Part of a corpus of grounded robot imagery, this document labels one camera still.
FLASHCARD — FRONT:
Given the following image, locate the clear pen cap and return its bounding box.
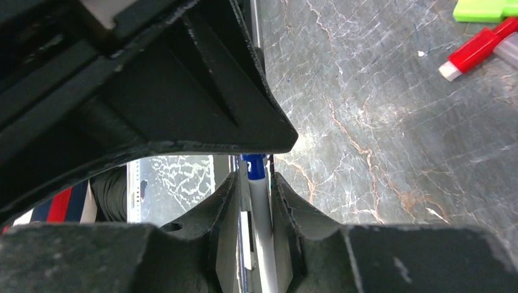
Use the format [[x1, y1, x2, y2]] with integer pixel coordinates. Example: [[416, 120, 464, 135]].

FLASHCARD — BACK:
[[494, 32, 518, 68]]

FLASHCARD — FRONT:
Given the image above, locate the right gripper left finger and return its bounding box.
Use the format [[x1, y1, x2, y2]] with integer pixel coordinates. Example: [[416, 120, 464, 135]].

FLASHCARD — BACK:
[[1, 173, 239, 292]]

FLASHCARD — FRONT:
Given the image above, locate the blue cap marker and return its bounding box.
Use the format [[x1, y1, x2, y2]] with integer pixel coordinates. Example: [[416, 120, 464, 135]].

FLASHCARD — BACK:
[[240, 154, 279, 292]]

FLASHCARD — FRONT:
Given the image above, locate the green marker cap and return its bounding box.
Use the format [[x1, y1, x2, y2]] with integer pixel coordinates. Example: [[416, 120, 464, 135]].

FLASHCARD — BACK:
[[453, 0, 517, 23]]

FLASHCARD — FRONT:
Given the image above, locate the small red marker cap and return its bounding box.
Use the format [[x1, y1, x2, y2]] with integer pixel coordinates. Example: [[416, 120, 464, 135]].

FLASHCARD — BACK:
[[438, 17, 517, 81]]

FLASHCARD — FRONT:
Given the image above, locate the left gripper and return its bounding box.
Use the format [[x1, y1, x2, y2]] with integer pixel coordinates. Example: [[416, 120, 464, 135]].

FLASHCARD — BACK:
[[1, 1, 298, 223]]

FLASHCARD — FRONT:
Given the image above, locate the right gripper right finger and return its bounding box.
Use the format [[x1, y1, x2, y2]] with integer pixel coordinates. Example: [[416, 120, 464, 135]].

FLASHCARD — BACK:
[[271, 173, 517, 292]]

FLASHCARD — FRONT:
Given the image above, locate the slotted cable duct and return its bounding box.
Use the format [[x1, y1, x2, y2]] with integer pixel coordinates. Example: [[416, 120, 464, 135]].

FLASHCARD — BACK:
[[126, 159, 142, 223]]

